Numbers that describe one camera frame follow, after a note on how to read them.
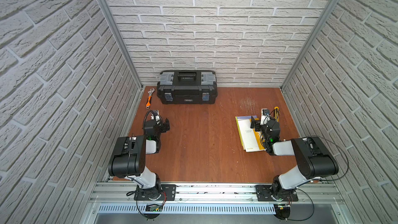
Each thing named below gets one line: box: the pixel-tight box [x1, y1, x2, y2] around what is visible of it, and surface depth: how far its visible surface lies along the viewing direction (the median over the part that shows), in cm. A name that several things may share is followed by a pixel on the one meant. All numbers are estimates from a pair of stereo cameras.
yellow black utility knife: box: [273, 106, 280, 123], surface depth 105 cm
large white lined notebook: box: [235, 116, 265, 153], surface depth 90 cm
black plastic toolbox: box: [156, 70, 219, 105], surface depth 101 cm
